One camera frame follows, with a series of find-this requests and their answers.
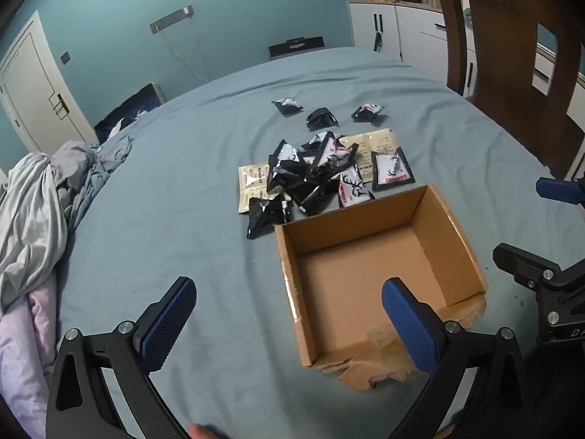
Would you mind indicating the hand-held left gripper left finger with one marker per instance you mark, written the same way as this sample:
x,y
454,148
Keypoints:
x,y
169,324

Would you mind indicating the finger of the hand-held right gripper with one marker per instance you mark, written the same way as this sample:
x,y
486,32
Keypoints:
x,y
553,188
525,265

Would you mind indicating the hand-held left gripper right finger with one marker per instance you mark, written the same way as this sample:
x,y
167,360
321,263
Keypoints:
x,y
411,329

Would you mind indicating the brown cardboard box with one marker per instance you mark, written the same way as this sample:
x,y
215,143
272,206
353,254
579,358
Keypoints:
x,y
356,292

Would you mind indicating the beige snack packet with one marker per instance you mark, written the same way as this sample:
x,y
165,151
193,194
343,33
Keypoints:
x,y
368,146
252,183

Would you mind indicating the pile of snack packets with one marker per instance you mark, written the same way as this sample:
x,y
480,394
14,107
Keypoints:
x,y
297,183

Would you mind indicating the black and white snack packet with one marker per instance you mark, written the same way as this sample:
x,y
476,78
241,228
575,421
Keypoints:
x,y
367,111
288,106

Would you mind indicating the person's left hand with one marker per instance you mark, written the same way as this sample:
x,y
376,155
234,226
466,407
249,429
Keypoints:
x,y
203,432

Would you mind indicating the bed with teal sheet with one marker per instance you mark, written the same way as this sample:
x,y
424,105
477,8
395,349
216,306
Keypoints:
x,y
183,238

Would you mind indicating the brown wooden chair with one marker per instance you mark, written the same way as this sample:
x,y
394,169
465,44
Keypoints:
x,y
502,55

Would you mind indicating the pink quilt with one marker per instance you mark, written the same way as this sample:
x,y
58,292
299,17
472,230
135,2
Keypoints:
x,y
23,352

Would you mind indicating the crumpled grey duvet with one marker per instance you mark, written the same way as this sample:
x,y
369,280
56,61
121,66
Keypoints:
x,y
41,219

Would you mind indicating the white cabinet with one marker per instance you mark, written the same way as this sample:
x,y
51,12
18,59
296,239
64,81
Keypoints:
x,y
416,41

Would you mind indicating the dark framed painting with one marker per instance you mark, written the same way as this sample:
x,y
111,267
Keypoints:
x,y
130,109

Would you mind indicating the white door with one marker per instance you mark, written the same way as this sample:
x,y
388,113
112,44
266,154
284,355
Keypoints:
x,y
36,91

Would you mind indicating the black bag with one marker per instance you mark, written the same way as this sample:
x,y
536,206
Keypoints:
x,y
295,49

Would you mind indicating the grey light switch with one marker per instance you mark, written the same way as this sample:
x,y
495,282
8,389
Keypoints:
x,y
65,58

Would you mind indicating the grey wall power strip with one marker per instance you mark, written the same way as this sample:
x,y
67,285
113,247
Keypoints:
x,y
171,20

